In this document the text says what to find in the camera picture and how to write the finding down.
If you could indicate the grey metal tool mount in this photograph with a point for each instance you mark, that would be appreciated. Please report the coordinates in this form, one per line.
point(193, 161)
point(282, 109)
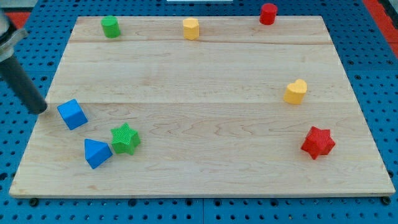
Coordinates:
point(10, 36)

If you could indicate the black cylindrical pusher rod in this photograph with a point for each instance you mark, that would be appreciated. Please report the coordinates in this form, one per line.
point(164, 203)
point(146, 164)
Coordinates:
point(22, 85)

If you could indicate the green cylinder block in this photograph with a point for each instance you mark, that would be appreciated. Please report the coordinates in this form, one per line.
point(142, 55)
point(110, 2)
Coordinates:
point(110, 26)

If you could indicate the blue cube block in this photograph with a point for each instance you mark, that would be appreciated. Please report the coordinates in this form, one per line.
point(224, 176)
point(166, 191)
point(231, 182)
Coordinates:
point(72, 114)

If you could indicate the blue triangle block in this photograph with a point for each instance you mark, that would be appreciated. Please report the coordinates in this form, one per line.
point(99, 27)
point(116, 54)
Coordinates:
point(96, 152)

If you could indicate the green star block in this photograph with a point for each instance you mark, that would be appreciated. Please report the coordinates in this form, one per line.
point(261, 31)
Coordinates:
point(125, 139)

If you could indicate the yellow hexagon block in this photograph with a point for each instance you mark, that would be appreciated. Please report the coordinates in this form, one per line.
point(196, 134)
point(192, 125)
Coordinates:
point(191, 28)

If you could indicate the wooden board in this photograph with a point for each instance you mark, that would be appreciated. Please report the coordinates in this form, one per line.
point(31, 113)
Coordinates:
point(209, 112)

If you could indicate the red cylinder block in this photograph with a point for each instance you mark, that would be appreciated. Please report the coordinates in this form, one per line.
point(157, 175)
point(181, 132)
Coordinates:
point(268, 14)

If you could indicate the yellow heart block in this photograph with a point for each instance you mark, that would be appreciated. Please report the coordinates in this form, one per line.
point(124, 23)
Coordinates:
point(295, 92)

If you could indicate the red star block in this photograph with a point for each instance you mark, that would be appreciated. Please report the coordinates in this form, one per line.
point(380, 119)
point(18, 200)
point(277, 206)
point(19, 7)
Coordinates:
point(318, 142)

